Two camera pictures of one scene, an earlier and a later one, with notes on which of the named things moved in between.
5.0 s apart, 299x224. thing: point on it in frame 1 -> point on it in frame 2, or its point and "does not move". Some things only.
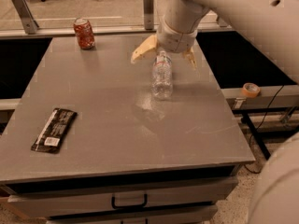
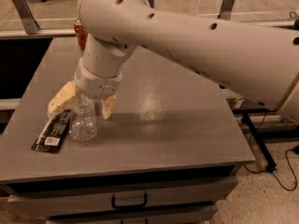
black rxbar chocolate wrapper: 53,132 does not move
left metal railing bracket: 29,24 does not move
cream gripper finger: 190,54 -> 107,105
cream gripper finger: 148,46 -> 65,94
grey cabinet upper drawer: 38,203 does not move
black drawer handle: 136,206 does not move
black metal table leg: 246,119 does not move
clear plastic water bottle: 162,77 -> 84,122
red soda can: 84,33 does not move
